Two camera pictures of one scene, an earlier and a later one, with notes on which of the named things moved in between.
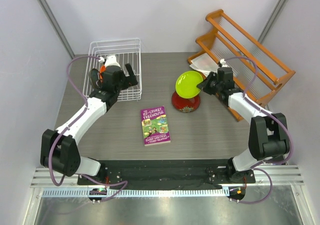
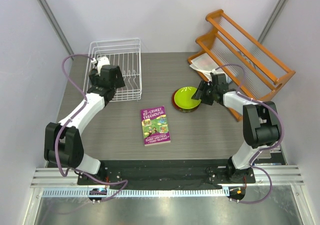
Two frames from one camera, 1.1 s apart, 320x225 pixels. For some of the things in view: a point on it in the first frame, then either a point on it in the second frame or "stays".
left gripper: x=131 y=80 -> x=119 y=82
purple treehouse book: x=155 y=126 stays
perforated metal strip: x=135 y=192 stays
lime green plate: x=186 y=83 -> x=183 y=97
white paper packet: x=204 y=64 stays
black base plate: x=166 y=175 stays
